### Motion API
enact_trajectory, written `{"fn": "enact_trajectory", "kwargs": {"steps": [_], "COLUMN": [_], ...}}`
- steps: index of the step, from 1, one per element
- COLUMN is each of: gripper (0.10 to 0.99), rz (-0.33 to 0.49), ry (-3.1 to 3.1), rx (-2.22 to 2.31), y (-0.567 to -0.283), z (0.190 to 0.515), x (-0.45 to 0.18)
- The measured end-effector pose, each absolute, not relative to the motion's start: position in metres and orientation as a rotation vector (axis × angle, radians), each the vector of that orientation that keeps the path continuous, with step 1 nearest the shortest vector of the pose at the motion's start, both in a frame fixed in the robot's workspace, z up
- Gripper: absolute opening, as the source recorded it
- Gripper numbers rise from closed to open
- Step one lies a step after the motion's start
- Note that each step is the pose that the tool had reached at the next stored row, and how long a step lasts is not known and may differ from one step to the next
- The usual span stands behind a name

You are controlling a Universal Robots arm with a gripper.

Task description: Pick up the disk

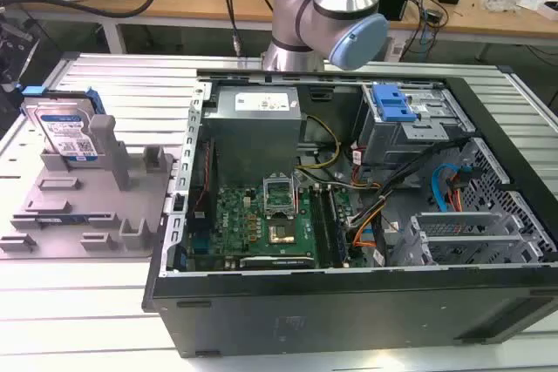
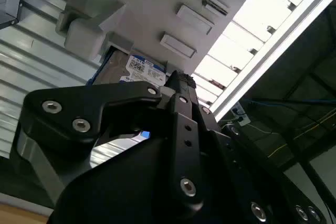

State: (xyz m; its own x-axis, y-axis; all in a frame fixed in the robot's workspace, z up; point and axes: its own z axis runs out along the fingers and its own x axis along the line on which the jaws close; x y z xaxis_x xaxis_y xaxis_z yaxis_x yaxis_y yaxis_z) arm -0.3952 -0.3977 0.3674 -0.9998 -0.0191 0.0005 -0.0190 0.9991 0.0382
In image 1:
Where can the hard disk in blue carrier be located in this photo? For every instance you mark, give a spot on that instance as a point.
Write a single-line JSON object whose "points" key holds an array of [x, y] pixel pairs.
{"points": [[65, 126]]}

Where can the grey power supply unit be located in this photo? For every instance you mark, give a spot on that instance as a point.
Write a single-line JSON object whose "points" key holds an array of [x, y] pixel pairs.
{"points": [[255, 128]]}

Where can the black open PC case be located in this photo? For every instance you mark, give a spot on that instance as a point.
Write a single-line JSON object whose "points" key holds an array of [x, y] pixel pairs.
{"points": [[349, 293]]}

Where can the grey parts rack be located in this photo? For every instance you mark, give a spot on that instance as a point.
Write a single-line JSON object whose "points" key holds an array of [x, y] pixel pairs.
{"points": [[87, 211]]}

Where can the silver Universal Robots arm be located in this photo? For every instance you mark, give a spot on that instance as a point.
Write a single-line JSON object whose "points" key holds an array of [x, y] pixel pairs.
{"points": [[331, 10]]}

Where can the green motherboard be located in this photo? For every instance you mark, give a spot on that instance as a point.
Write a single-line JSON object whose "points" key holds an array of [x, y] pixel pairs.
{"points": [[261, 224]]}

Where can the RAM stick on rack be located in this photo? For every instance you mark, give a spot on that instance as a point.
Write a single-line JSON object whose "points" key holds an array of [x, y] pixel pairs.
{"points": [[61, 218]]}

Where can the CPU socket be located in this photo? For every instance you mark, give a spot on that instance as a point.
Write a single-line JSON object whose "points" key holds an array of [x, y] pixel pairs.
{"points": [[277, 193]]}

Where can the blue drive bay latch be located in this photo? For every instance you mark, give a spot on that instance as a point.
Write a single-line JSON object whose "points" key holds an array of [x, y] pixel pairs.
{"points": [[391, 102]]}

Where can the silver disk bay cage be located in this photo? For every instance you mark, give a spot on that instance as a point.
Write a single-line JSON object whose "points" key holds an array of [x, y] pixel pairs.
{"points": [[405, 128]]}

